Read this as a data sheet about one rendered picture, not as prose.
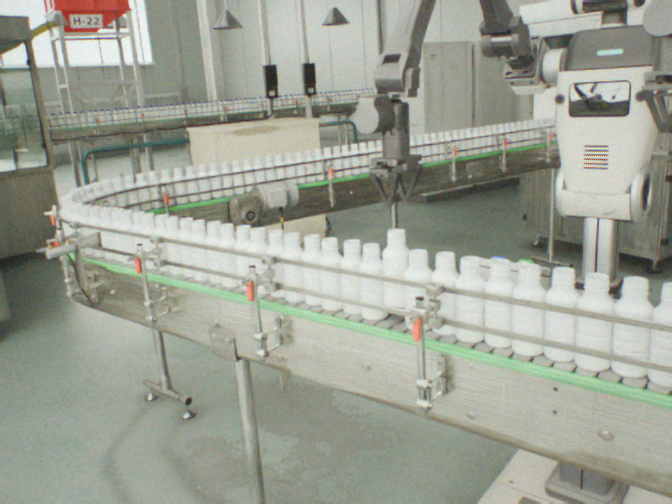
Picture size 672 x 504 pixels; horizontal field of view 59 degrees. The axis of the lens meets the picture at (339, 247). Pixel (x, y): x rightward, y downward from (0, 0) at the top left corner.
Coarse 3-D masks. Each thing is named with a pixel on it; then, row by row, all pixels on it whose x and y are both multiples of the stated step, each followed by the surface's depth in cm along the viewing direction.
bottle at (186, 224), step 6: (180, 222) 168; (186, 222) 167; (186, 228) 167; (180, 234) 168; (186, 234) 167; (180, 240) 168; (186, 240) 167; (180, 246) 168; (186, 246) 167; (180, 252) 169; (186, 252) 168; (186, 258) 168; (186, 264) 169; (192, 264) 169; (186, 270) 170; (192, 270) 169; (186, 276) 171; (192, 276) 170
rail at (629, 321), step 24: (168, 240) 169; (168, 264) 172; (288, 264) 142; (312, 264) 137; (288, 288) 144; (456, 288) 115; (408, 312) 123; (576, 312) 101; (600, 312) 99; (504, 336) 111; (528, 336) 108; (624, 360) 98; (648, 360) 96
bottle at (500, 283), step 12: (492, 264) 112; (504, 264) 110; (492, 276) 112; (504, 276) 111; (492, 288) 111; (504, 288) 111; (492, 312) 112; (504, 312) 112; (492, 324) 113; (504, 324) 112; (492, 336) 114; (504, 348) 114
